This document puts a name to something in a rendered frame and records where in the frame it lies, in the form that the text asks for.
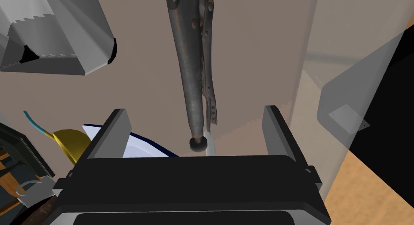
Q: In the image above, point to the white plate blue rim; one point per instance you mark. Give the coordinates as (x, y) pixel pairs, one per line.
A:
(142, 147)

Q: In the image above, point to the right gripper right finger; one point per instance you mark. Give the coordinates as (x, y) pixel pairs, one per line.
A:
(275, 134)

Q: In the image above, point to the grey metal locking pliers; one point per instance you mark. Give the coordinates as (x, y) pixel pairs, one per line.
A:
(190, 63)

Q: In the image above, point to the grey mug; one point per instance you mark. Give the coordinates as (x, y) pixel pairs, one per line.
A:
(38, 191)

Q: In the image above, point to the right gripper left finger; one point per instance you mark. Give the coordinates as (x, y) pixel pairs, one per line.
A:
(111, 140)

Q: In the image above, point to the brown table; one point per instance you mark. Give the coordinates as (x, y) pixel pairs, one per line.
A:
(145, 89)

